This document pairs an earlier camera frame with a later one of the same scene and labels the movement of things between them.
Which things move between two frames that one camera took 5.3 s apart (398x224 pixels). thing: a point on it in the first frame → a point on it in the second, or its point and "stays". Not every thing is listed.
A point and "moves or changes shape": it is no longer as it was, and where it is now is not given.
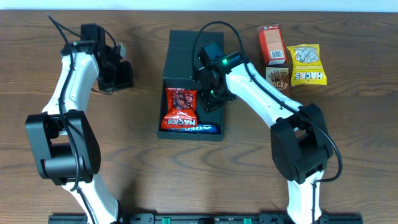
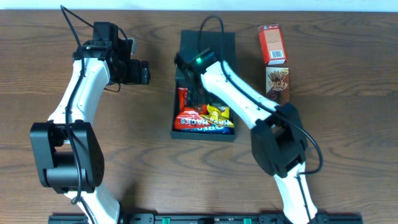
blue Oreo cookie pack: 203,129 moves or changes shape
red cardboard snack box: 272,43 stays
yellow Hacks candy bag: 307,67 → 219,117
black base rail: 205,218 stays
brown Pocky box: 280,77 stays
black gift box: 181,61 moves or changes shape
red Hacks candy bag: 181,108 moves or changes shape
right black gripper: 210,99 → 189,81
